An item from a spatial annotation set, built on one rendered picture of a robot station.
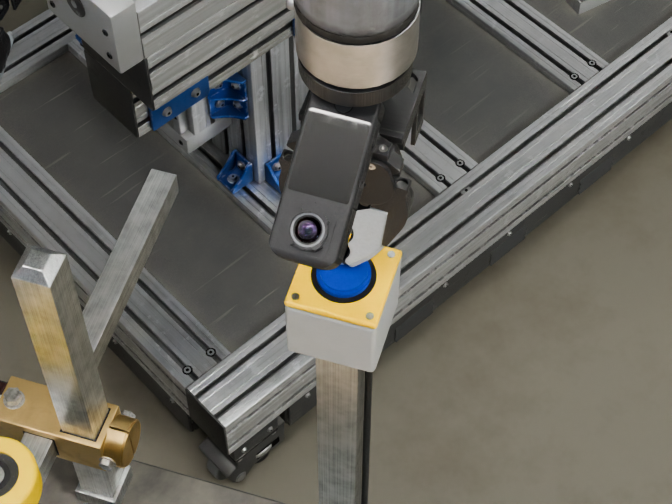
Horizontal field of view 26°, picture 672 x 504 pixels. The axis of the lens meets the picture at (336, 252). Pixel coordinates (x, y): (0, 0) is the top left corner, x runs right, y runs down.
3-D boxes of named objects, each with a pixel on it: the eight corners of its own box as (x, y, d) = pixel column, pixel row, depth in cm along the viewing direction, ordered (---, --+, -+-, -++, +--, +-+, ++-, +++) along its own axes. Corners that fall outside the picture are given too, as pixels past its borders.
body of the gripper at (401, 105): (427, 129, 101) (437, 5, 91) (393, 224, 97) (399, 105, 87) (322, 104, 103) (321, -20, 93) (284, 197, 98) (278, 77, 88)
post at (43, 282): (103, 489, 159) (26, 237, 119) (133, 498, 158) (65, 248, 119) (90, 518, 157) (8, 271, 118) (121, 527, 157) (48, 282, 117)
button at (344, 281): (325, 254, 108) (325, 241, 107) (377, 268, 108) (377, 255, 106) (309, 298, 106) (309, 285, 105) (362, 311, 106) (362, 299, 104)
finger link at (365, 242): (405, 223, 108) (411, 144, 100) (383, 286, 105) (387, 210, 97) (365, 213, 109) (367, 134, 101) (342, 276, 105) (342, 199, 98)
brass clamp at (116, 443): (22, 394, 148) (13, 369, 144) (145, 429, 146) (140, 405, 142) (-4, 446, 145) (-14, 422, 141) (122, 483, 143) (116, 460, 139)
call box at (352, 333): (313, 283, 115) (312, 226, 109) (399, 305, 114) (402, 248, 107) (286, 356, 111) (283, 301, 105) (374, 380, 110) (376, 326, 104)
